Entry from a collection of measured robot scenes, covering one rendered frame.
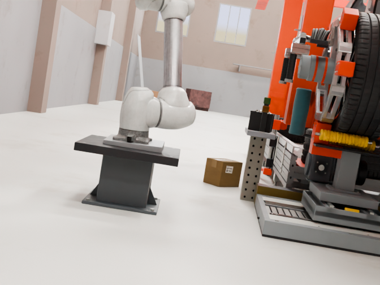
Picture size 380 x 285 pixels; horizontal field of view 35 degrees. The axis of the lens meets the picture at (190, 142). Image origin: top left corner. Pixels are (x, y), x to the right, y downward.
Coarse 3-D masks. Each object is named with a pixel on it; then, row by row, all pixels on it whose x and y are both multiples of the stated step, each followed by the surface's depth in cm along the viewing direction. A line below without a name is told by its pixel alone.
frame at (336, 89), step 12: (336, 24) 319; (348, 36) 304; (324, 48) 349; (348, 48) 299; (336, 60) 300; (348, 60) 299; (336, 84) 301; (324, 96) 347; (336, 96) 307; (324, 108) 313; (336, 108) 309; (324, 120) 317
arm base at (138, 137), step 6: (120, 132) 307; (126, 132) 305; (132, 132) 304; (138, 132) 305; (144, 132) 307; (114, 138) 304; (120, 138) 304; (126, 138) 304; (132, 138) 301; (138, 138) 305; (144, 138) 307; (150, 138) 318
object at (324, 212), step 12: (312, 192) 350; (312, 204) 312; (324, 204) 310; (336, 204) 332; (312, 216) 306; (324, 216) 302; (336, 216) 301; (348, 216) 301; (360, 216) 301; (372, 216) 300; (360, 228) 305; (372, 228) 301
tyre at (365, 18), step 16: (368, 16) 310; (368, 32) 298; (368, 48) 294; (368, 64) 294; (352, 80) 295; (368, 80) 294; (352, 96) 297; (368, 96) 296; (352, 112) 301; (368, 112) 300; (336, 128) 316; (352, 128) 311; (368, 128) 309
